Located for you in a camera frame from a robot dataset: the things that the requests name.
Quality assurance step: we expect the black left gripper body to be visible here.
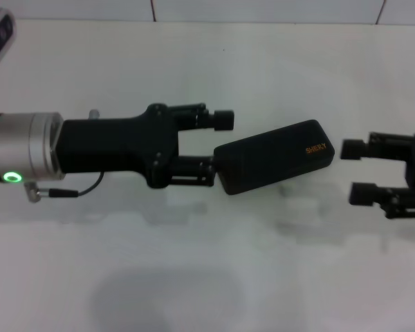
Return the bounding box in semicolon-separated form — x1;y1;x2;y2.
57;102;181;190

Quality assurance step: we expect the black glasses case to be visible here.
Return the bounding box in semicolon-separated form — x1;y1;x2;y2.
213;119;335;196

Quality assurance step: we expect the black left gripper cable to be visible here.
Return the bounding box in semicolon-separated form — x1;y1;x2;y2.
24;172;104;203

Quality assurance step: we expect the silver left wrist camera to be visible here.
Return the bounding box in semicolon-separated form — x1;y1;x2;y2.
0;10;17;81

